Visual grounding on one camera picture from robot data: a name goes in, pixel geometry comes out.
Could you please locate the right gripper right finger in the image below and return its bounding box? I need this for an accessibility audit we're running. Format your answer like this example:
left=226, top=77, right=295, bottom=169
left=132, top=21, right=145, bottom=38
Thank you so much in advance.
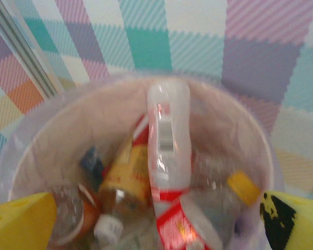
left=259, top=190, right=313, bottom=250

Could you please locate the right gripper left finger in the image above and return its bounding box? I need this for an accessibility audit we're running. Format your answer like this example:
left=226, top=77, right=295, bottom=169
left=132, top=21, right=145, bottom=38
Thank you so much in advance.
left=0, top=192, right=57, bottom=250

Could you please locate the brown label plastic bottle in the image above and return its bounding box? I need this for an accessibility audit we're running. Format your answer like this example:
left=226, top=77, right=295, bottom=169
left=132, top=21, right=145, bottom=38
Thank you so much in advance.
left=77, top=182, right=101, bottom=235

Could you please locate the clear bottle blue label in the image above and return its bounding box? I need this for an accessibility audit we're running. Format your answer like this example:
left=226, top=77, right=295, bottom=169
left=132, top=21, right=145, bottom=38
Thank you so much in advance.
left=79, top=147, right=105, bottom=191

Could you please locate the yellow label tea bottle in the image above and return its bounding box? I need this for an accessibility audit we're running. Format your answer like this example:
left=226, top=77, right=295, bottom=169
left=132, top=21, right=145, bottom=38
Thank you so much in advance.
left=93, top=132, right=153, bottom=245

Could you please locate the crushed clear bottle red label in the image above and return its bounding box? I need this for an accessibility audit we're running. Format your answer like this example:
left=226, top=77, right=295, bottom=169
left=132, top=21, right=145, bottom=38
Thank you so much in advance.
left=156, top=200, right=224, bottom=250

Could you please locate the clear bottle red white label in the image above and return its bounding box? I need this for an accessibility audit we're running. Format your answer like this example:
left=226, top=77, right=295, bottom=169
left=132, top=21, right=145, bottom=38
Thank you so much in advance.
left=146, top=79, right=194, bottom=208

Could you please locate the beige round waste bin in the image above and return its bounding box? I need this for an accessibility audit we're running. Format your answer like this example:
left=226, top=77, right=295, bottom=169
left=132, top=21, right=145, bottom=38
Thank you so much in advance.
left=5, top=75, right=277, bottom=250

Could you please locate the aluminium frame post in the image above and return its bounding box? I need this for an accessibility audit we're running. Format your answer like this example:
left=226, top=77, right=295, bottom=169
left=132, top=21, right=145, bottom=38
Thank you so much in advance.
left=0, top=0, right=66, bottom=101

